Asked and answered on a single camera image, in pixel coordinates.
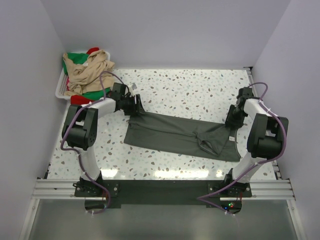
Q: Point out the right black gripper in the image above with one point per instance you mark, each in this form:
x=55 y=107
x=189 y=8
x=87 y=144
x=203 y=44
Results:
x=230 y=119

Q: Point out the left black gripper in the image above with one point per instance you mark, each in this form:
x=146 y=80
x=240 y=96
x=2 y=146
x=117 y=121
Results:
x=136 y=108

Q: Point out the dark grey t shirt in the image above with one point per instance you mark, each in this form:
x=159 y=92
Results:
x=184 y=136

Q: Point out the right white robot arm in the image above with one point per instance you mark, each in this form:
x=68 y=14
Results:
x=266 y=141

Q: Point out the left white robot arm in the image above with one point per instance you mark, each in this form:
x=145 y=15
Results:
x=80 y=130

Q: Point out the beige t shirt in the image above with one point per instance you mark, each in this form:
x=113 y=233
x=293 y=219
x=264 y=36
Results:
x=90 y=75

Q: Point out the red t shirt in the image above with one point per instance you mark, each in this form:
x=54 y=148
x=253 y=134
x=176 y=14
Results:
x=79 y=99

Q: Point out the green t shirt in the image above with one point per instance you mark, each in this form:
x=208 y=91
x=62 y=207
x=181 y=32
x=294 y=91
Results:
x=82 y=60

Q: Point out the white plastic basket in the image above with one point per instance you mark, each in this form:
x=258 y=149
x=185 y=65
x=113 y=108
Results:
x=62 y=85

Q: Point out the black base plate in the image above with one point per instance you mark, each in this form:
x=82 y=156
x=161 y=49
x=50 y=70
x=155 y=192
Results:
x=160 y=192

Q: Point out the aluminium frame rail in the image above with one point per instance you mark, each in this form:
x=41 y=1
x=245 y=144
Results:
x=258 y=189

